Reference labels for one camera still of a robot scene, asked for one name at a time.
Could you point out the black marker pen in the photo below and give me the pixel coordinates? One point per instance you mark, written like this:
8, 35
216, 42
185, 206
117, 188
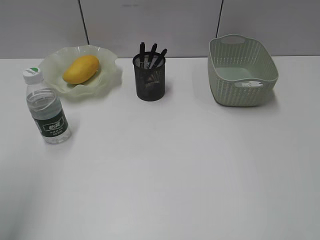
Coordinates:
159, 59
142, 55
151, 55

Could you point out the yellow mango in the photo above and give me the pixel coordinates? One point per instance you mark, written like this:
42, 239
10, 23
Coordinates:
81, 70

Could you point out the white waste paper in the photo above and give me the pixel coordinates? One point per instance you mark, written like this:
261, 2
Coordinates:
249, 84

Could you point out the clear water bottle green label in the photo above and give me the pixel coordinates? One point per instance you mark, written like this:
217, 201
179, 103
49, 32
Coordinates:
45, 107

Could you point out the black mesh pen holder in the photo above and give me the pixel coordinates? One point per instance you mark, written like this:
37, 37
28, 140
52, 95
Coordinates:
150, 83

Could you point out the pale green woven plastic basket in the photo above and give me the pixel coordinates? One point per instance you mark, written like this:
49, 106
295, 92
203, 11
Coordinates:
234, 58

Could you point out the pale green wavy glass plate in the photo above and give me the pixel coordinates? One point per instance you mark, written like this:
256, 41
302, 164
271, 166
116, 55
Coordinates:
107, 76

